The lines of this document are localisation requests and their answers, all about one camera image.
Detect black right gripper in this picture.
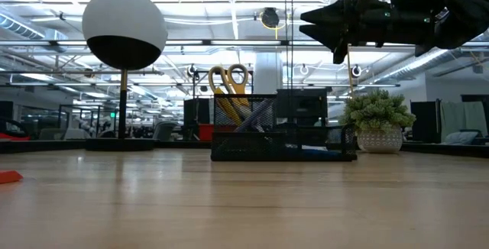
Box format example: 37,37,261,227
299,0,436,65

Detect yellow handled scissors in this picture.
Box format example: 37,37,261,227
208,63,251,107

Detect blue permanent marker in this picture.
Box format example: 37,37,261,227
235,99,274,133

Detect light blue retractable pen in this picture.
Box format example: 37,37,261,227
238,103,268,134

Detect yellow highlighter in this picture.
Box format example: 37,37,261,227
215,86,244,127

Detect black mesh desk organizer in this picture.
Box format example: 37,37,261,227
210,88,358,162

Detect orange eraser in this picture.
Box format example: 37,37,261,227
0,170,24,185

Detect blue grey office chair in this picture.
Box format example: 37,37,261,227
152,121,179,142

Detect green potted plant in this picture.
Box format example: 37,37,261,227
338,89,416,154

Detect black cabinet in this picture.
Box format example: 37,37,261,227
410,100,441,144

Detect pale green cloth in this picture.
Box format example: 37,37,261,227
439,101,488,137

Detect red bin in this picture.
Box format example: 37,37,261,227
198,123,215,142

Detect white globe table lamp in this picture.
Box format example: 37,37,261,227
81,0,168,152

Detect red cart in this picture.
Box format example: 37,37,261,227
0,117,31,142

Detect long yellow cable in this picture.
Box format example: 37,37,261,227
341,0,355,98

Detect ceiling cable reel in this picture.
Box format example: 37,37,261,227
261,7,282,29

